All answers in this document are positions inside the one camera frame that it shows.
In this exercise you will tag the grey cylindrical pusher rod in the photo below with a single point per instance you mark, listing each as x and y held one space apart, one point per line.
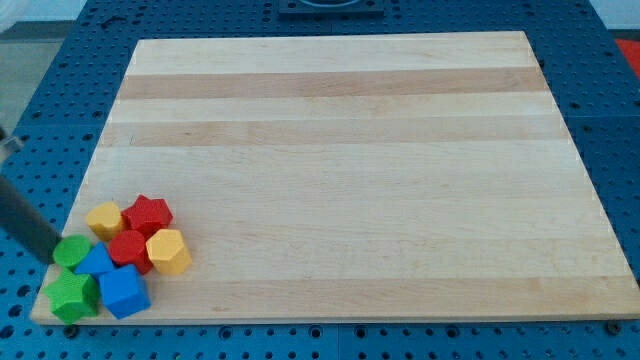
26 225

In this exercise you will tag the red star block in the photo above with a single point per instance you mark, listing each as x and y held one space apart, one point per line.
147 216

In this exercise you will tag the green star block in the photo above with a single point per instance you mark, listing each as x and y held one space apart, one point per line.
73 297

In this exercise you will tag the green cylinder block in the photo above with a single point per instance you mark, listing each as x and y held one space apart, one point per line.
71 251

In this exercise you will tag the yellow heart block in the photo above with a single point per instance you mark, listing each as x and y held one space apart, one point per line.
106 221

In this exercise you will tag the blue triangle block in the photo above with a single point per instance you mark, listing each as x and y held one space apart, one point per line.
96 263

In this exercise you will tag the red cylinder block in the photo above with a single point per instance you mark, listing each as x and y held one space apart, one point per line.
129 248

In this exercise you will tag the blue cube block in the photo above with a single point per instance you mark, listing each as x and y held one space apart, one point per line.
124 291

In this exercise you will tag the yellow hexagon block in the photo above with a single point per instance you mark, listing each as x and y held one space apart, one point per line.
168 252

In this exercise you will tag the wooden board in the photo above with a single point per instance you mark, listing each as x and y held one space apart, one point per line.
364 178

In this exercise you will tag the red object at right edge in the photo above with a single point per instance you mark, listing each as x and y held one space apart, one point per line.
631 51

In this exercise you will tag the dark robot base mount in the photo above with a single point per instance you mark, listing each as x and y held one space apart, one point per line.
303 8

